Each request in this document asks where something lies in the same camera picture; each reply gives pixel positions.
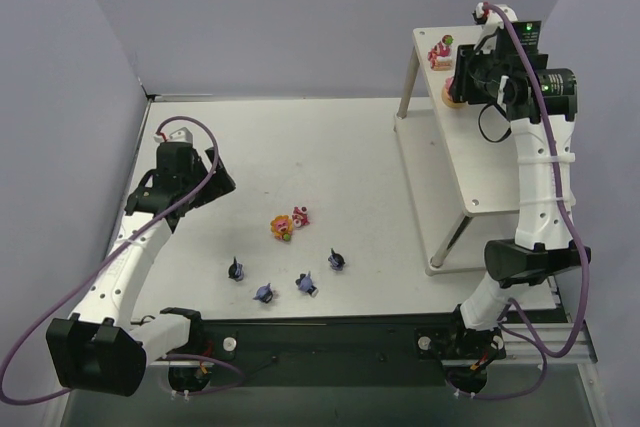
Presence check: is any pink bear cake slice toy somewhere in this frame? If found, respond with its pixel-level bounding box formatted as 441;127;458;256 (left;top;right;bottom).
427;34;454;71

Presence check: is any purple figurine front left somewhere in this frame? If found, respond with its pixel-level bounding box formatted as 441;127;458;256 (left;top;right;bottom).
253;283;275;304

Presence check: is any pink bear sunflower toy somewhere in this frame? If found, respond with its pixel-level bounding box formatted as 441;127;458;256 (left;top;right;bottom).
270;215;294;242

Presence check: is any purple figurine front right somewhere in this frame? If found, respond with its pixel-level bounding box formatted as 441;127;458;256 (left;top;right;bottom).
295;272;318;297

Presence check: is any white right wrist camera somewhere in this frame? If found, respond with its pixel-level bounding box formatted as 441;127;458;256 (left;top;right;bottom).
472;2;518;39

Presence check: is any pink bear strawberry hat toy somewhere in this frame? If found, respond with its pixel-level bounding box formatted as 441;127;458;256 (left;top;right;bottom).
292;206;310;229

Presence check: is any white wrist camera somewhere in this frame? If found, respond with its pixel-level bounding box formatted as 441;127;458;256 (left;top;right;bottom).
472;2;518;39
153;127;194;146

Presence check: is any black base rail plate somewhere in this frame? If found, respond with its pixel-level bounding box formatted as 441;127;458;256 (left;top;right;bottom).
151;313;506;396

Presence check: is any aluminium extrusion rail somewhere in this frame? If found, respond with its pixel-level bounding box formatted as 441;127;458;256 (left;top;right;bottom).
439;286;599;366

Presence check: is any white two-tier shelf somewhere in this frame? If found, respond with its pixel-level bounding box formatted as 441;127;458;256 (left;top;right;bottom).
394;26;519;276

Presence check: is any purple black figurine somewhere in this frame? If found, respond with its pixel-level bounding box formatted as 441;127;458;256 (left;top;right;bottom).
227;257;244;282
328;249;346;272

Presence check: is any pink bear donut toy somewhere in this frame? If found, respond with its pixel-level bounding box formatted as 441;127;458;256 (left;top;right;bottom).
441;76;465;109

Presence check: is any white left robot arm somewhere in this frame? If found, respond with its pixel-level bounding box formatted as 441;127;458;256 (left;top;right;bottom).
46;141;235;397

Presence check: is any purple black figurine far left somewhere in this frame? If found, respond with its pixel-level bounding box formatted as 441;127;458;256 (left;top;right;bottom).
227;257;244;282

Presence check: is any purple black figurine far right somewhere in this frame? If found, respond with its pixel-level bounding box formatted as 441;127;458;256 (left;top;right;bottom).
328;249;346;272

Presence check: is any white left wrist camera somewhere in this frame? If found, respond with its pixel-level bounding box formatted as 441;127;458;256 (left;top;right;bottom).
153;127;194;146

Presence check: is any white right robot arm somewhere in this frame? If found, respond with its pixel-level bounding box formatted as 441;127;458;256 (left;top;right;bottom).
448;21;591;331

